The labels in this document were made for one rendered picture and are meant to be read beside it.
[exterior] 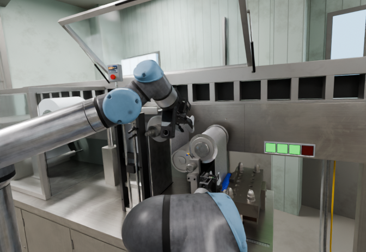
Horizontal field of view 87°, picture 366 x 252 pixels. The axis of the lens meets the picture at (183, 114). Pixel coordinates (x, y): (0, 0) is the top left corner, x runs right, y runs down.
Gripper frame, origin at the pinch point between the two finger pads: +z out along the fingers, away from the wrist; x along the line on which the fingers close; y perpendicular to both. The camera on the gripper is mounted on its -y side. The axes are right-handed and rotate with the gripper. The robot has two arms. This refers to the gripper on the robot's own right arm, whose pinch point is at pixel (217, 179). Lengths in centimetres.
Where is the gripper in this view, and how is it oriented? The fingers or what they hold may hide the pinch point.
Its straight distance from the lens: 103.6
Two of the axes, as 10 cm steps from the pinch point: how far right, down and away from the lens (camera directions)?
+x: -9.0, -0.1, 4.3
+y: -0.5, -9.9, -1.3
